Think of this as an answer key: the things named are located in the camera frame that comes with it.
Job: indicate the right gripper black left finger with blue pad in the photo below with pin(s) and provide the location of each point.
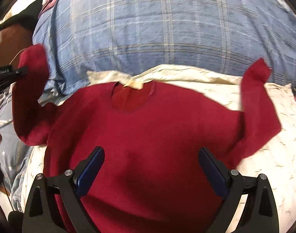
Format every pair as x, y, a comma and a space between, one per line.
41, 211

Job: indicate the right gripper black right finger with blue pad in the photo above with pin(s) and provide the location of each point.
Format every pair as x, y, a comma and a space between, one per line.
260, 211

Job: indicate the dark red knit sweater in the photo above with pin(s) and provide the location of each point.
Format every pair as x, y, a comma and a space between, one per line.
151, 180

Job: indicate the brown wooden headboard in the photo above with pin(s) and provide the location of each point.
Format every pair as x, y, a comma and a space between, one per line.
13, 40

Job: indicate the cream leaf-print pillow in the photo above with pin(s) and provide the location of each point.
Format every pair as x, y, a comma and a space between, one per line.
277, 158

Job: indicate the black cloth on headboard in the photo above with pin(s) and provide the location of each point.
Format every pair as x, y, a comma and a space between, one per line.
28, 18

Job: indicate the grey blue bedsheet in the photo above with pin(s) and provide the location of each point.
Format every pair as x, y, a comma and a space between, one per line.
19, 162

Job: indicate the blue plaid pillow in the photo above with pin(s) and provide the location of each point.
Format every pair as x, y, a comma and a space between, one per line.
132, 36

